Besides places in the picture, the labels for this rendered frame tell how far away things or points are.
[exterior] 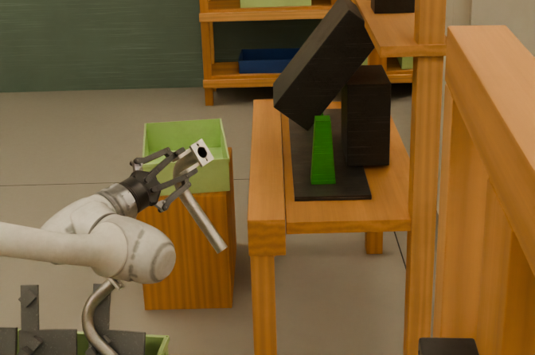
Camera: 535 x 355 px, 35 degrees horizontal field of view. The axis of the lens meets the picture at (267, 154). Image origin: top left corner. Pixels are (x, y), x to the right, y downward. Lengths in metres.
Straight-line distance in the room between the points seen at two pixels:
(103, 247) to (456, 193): 0.63
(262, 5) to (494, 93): 6.27
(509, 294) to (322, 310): 3.37
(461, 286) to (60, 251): 0.68
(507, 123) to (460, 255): 0.51
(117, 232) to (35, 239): 0.15
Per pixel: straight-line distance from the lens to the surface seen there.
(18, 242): 1.50
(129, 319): 4.27
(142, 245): 1.55
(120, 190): 1.75
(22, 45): 8.17
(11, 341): 2.35
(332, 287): 4.44
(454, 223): 1.34
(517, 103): 0.96
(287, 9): 7.17
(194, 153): 1.89
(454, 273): 1.39
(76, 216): 1.67
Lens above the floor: 2.22
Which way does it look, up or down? 21 degrees down
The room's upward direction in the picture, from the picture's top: 2 degrees counter-clockwise
